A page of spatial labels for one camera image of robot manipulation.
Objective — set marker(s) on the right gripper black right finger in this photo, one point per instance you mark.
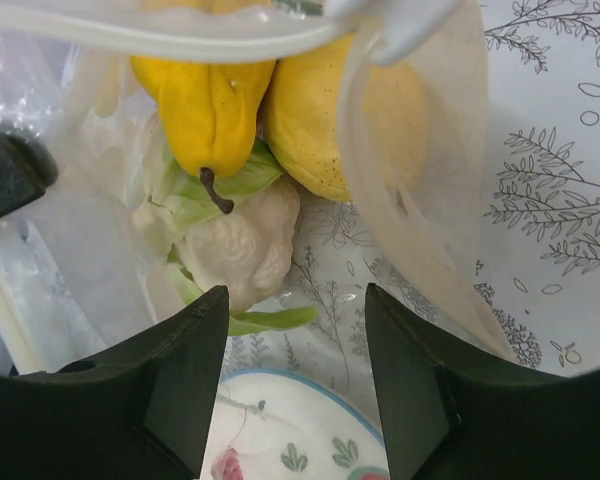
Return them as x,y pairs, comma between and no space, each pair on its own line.
450,410

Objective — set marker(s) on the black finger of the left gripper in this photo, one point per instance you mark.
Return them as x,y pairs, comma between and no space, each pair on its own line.
27,170

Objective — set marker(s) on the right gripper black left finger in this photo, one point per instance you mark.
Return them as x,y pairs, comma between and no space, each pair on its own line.
138,410

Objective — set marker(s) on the fake yellow pear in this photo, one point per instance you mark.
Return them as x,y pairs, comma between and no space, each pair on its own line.
208,113

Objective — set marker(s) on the clear zip top bag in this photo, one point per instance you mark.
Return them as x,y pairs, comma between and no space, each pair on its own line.
76,274

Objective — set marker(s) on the fake yellow mango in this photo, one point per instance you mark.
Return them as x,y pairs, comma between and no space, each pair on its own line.
329,116

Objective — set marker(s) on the watermelon pattern ceramic plate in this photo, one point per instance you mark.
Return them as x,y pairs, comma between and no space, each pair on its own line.
274,425

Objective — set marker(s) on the floral pattern table mat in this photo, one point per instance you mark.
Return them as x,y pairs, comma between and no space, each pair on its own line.
538,265

